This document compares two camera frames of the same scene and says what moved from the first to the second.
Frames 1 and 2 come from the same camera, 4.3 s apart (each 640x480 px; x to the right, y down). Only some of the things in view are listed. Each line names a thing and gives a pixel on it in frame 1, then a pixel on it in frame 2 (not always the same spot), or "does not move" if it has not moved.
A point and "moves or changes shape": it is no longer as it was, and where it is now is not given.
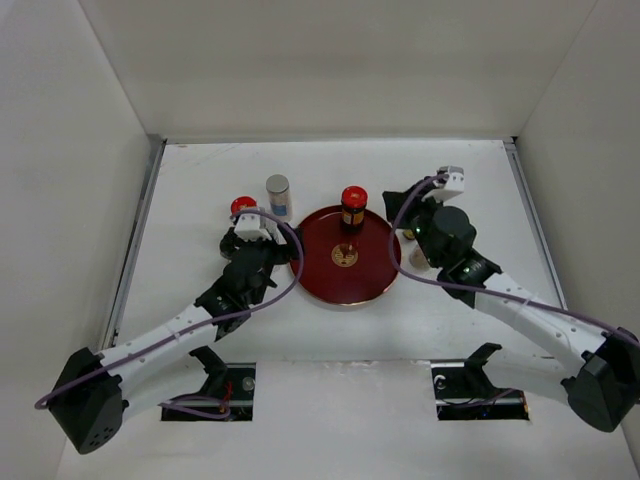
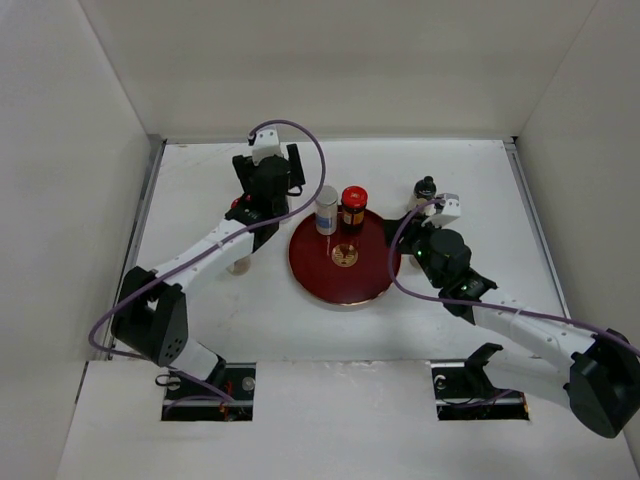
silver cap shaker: x=279 y=198 moves or changes shape
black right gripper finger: x=394 y=201 → x=392 y=228
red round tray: x=343 y=267 does not move
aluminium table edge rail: x=156 y=146 does not move
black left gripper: x=284 y=253 → x=247 y=168
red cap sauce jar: x=353 y=200 does not move
